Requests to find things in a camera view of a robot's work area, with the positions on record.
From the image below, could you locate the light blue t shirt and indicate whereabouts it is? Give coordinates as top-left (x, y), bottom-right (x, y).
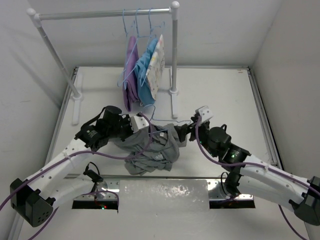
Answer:
top-left (134, 38), bottom-right (158, 106)

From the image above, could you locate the purple t shirt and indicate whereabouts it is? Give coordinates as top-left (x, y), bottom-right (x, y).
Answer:
top-left (122, 36), bottom-right (140, 112)

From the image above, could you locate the white patterned t shirt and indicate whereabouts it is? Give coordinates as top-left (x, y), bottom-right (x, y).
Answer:
top-left (146, 34), bottom-right (165, 100)

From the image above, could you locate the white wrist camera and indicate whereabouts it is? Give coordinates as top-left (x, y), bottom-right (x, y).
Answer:
top-left (130, 115), bottom-right (150, 133)
top-left (195, 105), bottom-right (214, 125)

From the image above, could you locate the white front cover panel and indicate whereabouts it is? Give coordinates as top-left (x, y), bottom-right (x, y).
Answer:
top-left (19, 180), bottom-right (307, 240)

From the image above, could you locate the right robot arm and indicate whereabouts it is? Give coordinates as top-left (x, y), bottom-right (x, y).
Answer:
top-left (175, 114), bottom-right (320, 226)

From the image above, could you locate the light blue wire hanger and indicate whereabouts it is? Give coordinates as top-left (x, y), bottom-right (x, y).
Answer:
top-left (143, 104), bottom-right (192, 124)

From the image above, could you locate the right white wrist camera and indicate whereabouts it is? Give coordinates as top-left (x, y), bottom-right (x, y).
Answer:
top-left (195, 105), bottom-right (214, 125)

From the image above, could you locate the purple cable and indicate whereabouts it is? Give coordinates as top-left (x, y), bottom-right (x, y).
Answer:
top-left (0, 112), bottom-right (154, 240)
top-left (194, 117), bottom-right (320, 240)

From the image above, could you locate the grey t shirt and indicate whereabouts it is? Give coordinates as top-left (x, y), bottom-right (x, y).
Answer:
top-left (113, 123), bottom-right (187, 175)

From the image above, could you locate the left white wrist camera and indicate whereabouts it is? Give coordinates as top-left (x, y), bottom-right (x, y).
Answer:
top-left (130, 115), bottom-right (150, 133)

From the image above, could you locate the white garment rack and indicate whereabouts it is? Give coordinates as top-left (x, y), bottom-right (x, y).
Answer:
top-left (26, 1), bottom-right (180, 120)

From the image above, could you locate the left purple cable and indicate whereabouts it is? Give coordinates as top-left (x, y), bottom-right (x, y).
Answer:
top-left (0, 112), bottom-right (154, 240)

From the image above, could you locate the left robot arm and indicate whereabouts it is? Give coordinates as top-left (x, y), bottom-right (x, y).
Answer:
top-left (9, 105), bottom-right (134, 228)

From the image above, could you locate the light blue hanger with purple shirt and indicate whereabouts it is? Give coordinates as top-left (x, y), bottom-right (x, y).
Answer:
top-left (117, 8), bottom-right (140, 87)

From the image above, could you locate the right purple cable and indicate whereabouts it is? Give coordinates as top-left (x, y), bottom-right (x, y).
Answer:
top-left (194, 117), bottom-right (320, 240)

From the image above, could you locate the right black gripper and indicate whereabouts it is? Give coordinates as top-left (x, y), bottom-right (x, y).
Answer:
top-left (174, 117), bottom-right (217, 158)

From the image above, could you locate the light blue hanger with patterned shirt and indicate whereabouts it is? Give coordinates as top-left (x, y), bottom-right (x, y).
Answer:
top-left (148, 7), bottom-right (166, 40)

